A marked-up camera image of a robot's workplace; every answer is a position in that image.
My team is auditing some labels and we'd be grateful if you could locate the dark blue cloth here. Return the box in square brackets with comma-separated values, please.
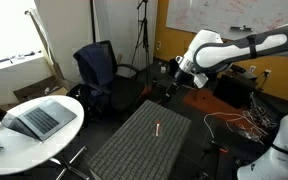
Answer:
[72, 41, 115, 90]

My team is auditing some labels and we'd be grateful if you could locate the red and white marker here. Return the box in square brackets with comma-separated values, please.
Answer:
[155, 119, 162, 137]

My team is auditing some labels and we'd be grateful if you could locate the black whiteboard eraser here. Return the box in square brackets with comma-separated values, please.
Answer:
[229, 24, 254, 33]

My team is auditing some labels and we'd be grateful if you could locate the white window counter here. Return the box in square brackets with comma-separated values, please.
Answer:
[0, 49, 54, 106]

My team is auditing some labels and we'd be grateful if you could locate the black box case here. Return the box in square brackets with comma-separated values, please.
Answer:
[212, 73, 252, 110]

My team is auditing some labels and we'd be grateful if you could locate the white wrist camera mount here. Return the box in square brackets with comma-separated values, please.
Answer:
[192, 72, 209, 90]

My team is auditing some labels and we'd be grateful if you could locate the dark woven table mat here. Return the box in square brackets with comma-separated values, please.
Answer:
[87, 99, 193, 180]

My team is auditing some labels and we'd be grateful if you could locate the black camera tripod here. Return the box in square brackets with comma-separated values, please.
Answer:
[130, 0, 152, 85]

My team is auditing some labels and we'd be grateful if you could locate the white loose cable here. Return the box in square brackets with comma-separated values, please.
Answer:
[202, 111, 249, 140]

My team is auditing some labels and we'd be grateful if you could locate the leaning beige board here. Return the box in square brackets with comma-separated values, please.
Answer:
[24, 8, 66, 82]

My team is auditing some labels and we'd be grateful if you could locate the round white table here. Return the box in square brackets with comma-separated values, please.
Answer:
[0, 94, 92, 180]

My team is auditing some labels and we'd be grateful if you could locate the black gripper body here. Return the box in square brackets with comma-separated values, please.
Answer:
[173, 68, 195, 89]

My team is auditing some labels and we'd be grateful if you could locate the open cardboard box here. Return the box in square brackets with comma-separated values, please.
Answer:
[13, 75, 70, 103]

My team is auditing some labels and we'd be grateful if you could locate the grey open laptop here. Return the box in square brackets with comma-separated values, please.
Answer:
[0, 97, 78, 142]

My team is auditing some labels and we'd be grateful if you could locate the tangle of thin cables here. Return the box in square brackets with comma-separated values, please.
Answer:
[225, 92, 279, 146]

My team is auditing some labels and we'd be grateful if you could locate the black clamp with orange handle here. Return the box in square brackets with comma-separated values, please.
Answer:
[201, 139, 230, 160]

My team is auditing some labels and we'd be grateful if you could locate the wall whiteboard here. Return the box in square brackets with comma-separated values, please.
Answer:
[165, 0, 288, 56]

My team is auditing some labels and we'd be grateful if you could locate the black vertical pole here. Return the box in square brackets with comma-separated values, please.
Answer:
[89, 0, 97, 44]

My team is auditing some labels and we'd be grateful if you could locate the black office chair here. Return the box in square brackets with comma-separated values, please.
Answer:
[67, 39, 149, 119]

